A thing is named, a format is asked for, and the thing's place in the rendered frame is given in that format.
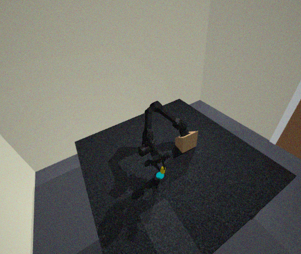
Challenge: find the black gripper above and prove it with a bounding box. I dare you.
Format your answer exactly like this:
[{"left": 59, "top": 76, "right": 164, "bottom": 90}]
[{"left": 144, "top": 149, "right": 171, "bottom": 171}]

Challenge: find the yellow cylinder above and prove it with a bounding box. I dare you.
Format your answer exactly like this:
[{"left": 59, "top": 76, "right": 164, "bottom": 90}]
[{"left": 160, "top": 166, "right": 166, "bottom": 174}]

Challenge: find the cyan circle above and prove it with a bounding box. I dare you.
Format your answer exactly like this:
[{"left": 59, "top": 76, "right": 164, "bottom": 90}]
[{"left": 156, "top": 172, "right": 164, "bottom": 179}]

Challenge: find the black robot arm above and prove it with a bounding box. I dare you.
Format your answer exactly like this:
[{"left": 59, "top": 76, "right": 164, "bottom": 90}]
[{"left": 138, "top": 101, "right": 190, "bottom": 165}]

